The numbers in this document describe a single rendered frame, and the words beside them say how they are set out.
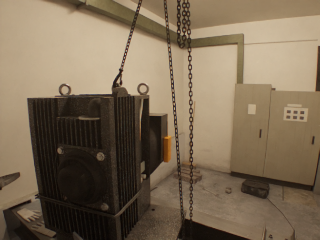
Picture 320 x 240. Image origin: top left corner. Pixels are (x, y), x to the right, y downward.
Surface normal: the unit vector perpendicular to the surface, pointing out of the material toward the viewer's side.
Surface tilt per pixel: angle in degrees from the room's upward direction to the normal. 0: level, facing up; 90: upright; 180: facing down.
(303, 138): 90
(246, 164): 90
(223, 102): 90
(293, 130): 90
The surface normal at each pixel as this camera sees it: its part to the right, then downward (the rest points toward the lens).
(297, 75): -0.54, 0.13
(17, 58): 0.84, 0.08
